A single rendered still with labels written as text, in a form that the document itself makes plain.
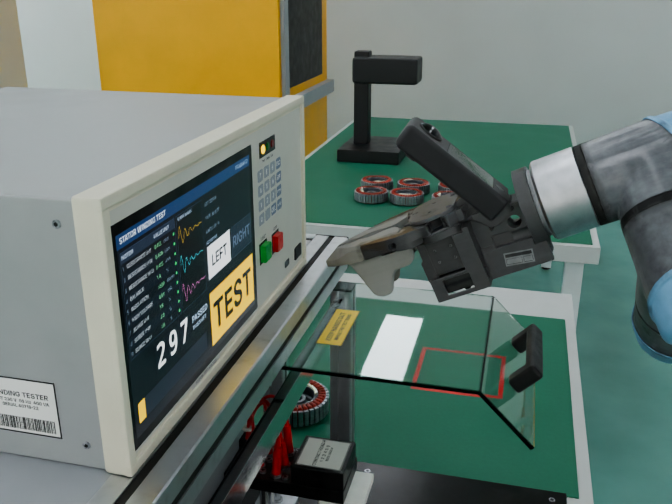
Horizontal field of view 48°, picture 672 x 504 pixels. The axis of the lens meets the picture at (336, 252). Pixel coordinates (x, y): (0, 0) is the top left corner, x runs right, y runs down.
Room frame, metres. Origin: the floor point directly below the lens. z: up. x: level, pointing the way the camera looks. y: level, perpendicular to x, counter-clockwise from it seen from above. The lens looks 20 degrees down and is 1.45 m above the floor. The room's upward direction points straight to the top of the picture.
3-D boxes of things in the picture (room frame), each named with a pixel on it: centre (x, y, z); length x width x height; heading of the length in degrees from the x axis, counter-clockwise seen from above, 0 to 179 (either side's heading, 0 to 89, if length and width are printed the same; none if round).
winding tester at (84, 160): (0.70, 0.28, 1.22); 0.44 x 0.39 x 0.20; 166
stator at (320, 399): (1.10, 0.07, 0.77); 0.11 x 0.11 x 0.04
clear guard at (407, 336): (0.78, -0.07, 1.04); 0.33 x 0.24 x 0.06; 76
